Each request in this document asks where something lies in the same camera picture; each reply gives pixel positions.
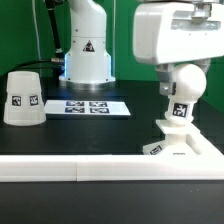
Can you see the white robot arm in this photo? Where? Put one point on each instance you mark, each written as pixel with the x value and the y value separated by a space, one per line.
pixel 87 63

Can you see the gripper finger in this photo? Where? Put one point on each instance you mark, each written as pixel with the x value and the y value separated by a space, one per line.
pixel 165 75
pixel 204 65

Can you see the white lamp base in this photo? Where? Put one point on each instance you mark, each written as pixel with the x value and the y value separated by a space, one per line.
pixel 175 142

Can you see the white marker sheet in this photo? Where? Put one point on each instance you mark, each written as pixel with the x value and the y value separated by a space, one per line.
pixel 101 108

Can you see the white light bulb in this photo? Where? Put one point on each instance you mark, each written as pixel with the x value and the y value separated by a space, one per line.
pixel 190 85

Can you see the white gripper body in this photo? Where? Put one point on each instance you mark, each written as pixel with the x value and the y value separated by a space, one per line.
pixel 167 32

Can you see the white L-shaped wall fence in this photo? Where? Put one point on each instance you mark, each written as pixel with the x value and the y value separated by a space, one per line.
pixel 207 164

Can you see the white lamp shade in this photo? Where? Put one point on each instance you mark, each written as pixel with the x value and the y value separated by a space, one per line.
pixel 24 105

